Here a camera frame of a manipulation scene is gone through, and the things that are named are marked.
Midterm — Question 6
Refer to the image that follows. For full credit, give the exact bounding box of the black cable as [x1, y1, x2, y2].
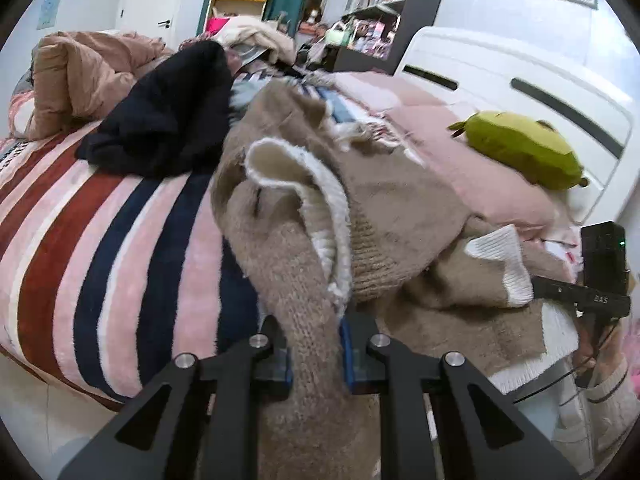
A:
[514, 319, 622, 407]

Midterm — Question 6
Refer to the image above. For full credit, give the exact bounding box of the white headboard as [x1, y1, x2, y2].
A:
[394, 25, 634, 227]

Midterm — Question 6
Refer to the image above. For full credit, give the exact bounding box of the black fuzzy garment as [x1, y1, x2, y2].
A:
[75, 40, 237, 179]

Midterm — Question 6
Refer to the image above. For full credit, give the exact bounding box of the blue white striped garment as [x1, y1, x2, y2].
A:
[231, 70, 402, 147]

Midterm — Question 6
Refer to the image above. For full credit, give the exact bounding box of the beige knit sweater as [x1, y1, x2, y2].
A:
[210, 80, 582, 480]

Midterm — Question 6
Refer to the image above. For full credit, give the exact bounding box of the blue wall poster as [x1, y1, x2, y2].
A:
[37, 0, 64, 30]

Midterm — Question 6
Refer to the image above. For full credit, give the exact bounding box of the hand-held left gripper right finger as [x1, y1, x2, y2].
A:
[339, 309, 582, 480]

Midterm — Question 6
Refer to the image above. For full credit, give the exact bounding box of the cream garment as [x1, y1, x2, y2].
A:
[215, 15, 297, 67]

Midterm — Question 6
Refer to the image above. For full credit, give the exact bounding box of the yellow shelf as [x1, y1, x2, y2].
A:
[205, 0, 271, 37]

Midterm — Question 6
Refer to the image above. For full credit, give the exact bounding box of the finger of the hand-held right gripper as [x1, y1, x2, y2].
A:
[531, 275, 579, 308]

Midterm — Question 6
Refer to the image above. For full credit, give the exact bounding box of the green plush toy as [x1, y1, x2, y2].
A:
[447, 110, 591, 191]

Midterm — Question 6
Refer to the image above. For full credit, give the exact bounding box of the dark bookshelf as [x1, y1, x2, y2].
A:
[327, 0, 454, 74]

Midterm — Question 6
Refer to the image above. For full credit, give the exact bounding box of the person's right hand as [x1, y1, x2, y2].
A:
[571, 319, 629, 387]

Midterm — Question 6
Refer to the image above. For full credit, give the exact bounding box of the brown comforter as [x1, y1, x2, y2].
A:
[22, 30, 174, 142]

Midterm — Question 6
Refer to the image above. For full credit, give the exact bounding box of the striped fleece blanket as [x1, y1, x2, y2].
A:
[0, 125, 267, 412]

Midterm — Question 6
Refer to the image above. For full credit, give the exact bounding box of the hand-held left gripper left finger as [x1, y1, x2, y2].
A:
[57, 315, 294, 480]

